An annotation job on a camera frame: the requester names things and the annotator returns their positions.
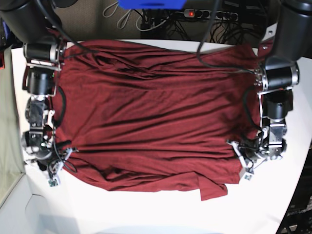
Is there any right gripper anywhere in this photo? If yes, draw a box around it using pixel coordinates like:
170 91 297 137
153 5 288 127
23 146 79 188

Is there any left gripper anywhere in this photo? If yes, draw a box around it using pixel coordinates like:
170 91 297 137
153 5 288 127
226 138 270 182

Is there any dark red t-shirt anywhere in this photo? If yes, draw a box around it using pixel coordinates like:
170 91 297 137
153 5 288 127
56 40 257 200

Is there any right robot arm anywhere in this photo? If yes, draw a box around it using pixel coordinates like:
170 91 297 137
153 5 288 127
0 0 77 187

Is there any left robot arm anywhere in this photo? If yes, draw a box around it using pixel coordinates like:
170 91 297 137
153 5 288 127
196 0 312 181

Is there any red box at left edge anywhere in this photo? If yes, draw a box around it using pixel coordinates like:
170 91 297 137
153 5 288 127
0 52 5 70

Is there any black power strip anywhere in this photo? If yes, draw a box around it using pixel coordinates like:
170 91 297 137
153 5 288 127
183 9 239 22

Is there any blue box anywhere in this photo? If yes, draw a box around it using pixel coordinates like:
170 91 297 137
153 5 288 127
118 0 187 10

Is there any white cable loop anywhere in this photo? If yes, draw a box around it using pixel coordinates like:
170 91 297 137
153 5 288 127
102 4 169 31

